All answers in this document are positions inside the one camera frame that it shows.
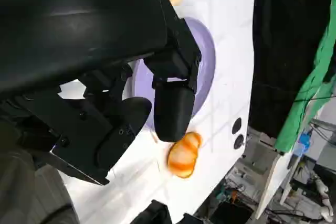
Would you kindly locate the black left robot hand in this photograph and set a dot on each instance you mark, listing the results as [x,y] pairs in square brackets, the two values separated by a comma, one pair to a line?
[78,24]

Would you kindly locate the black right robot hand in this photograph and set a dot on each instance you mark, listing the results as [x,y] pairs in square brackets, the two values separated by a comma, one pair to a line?
[157,213]

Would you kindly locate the orange toy bread roll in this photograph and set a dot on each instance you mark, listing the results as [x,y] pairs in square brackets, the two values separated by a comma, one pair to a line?
[183,155]

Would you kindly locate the black bin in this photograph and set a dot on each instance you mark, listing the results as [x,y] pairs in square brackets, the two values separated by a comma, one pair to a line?
[231,214]

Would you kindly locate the white leaning board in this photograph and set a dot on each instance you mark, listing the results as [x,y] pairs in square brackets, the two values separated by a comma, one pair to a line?
[270,182]

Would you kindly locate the lilac plate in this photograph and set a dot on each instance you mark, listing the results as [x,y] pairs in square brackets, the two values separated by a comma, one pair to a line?
[204,58]

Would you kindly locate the blue plastic item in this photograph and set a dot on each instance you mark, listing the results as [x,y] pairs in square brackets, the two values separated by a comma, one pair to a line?
[304,144]

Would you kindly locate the green cloth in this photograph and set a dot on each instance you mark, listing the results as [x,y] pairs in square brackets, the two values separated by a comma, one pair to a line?
[309,90]

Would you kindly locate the black curtain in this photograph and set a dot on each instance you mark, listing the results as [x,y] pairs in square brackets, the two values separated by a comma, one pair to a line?
[283,51]

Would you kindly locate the beige machine frame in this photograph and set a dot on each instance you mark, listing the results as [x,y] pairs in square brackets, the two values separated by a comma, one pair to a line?
[260,148]

